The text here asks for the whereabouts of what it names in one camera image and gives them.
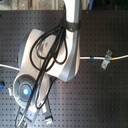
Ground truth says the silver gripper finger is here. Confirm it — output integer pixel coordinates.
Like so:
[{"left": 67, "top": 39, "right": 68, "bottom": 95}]
[
  {"left": 42, "top": 101, "right": 53, "bottom": 125},
  {"left": 15, "top": 109, "right": 32, "bottom": 128}
]

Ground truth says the grey gripper body blue light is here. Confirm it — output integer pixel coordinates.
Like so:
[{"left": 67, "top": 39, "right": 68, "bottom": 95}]
[{"left": 13, "top": 74, "right": 35, "bottom": 108}]

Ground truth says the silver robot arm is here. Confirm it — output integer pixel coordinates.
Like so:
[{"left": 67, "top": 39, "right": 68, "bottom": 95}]
[{"left": 13, "top": 0, "right": 82, "bottom": 128}]

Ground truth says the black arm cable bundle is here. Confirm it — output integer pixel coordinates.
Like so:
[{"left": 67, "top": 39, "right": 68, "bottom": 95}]
[{"left": 29, "top": 18, "right": 72, "bottom": 108}]

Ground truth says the metal cable clip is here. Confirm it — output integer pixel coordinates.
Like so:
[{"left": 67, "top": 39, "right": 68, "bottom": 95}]
[{"left": 101, "top": 50, "right": 113, "bottom": 70}]

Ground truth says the white cable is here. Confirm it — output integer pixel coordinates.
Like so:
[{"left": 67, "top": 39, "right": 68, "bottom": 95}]
[{"left": 0, "top": 54, "right": 128, "bottom": 72}]

